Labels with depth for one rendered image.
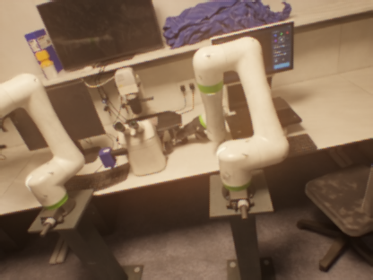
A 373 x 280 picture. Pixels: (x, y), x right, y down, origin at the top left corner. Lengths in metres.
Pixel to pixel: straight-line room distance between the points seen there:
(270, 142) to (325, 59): 1.38
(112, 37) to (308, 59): 1.45
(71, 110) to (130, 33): 0.63
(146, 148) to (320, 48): 1.53
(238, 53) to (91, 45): 1.13
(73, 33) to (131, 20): 0.39
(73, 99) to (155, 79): 0.67
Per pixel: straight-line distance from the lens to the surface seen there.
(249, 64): 1.07
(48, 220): 1.39
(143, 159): 1.42
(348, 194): 1.65
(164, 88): 2.06
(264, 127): 1.04
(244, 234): 1.32
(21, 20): 2.34
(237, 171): 1.02
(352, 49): 2.40
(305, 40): 2.19
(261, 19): 1.86
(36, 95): 1.27
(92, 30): 1.90
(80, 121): 1.71
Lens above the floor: 1.63
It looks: 33 degrees down
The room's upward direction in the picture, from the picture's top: 15 degrees counter-clockwise
